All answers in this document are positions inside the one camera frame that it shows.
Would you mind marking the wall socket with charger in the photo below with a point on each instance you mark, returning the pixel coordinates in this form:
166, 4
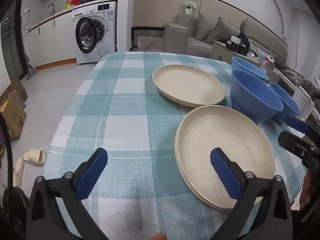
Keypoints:
189, 6

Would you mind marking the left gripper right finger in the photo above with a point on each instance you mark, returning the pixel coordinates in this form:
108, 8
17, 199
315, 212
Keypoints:
274, 217

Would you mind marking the top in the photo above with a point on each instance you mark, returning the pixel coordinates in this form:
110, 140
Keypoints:
208, 127

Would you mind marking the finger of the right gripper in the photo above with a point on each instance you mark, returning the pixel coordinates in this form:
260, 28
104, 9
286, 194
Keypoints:
297, 124

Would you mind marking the white kitchen cabinets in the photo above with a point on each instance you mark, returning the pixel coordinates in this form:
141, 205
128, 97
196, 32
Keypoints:
52, 43

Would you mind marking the grey sofa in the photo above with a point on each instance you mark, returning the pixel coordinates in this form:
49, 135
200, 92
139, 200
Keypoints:
196, 35

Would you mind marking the black box on cabinet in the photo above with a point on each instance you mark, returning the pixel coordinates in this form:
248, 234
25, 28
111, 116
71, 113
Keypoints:
233, 45

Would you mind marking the cardboard box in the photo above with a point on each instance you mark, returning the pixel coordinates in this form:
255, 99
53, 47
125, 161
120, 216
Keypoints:
14, 115

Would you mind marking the large blue bowl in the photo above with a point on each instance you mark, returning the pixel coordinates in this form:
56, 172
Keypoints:
253, 97

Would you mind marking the far cream plate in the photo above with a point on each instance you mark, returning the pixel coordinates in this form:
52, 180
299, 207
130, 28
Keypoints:
188, 86

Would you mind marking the grey side cabinet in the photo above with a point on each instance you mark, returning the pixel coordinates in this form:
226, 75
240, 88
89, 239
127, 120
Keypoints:
221, 53

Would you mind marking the person's right hand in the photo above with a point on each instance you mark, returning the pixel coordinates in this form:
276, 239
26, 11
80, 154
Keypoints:
305, 195

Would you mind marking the yellow oil bottle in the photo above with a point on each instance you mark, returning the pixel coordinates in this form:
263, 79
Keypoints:
68, 4

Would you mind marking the teal checkered tablecloth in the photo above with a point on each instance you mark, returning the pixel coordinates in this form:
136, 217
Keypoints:
141, 191

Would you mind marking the white washing machine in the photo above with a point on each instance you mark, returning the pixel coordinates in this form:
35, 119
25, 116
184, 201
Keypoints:
95, 31

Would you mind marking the person's left hand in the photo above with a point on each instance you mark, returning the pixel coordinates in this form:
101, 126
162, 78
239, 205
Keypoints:
158, 236

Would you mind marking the bottom near cream plate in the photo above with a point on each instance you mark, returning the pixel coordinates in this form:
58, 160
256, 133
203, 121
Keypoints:
190, 192

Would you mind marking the beige slipper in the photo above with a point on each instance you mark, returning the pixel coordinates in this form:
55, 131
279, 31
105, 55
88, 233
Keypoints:
35, 156
18, 172

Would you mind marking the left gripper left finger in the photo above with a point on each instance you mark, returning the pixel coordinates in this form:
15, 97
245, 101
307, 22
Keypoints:
44, 218

